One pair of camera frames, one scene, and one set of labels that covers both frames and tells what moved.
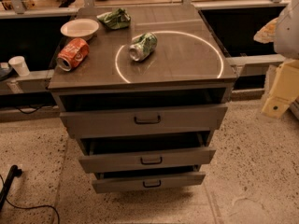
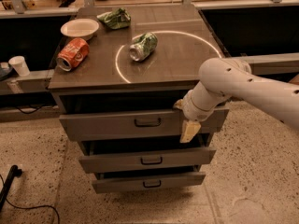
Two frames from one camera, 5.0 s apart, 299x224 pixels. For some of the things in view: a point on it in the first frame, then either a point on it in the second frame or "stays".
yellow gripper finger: [267, 33] → [179, 104]
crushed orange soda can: [73, 54] stays
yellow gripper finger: [284, 91] → [189, 131]
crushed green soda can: [144, 48] stays
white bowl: [79, 28] stays
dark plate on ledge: [6, 73] stays
